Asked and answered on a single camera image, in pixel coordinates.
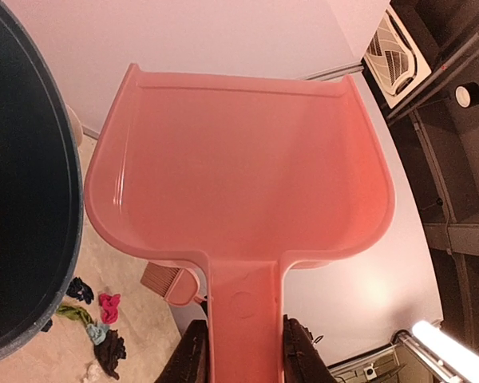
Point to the fluorescent tube light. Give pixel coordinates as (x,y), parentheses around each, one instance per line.
(462,360)

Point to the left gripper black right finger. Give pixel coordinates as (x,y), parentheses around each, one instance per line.
(302,363)

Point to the ceiling air vent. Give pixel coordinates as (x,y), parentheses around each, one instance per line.
(394,59)

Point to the pink dustpan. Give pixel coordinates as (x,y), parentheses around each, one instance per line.
(245,178)

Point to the pile of coloured scraps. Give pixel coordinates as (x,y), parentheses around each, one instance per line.
(108,346)

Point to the pink hand brush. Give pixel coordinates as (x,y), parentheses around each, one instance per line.
(177,286)

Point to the teal plastic bucket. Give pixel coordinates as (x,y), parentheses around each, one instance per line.
(41,203)

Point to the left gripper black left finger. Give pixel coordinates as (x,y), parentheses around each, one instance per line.
(189,360)

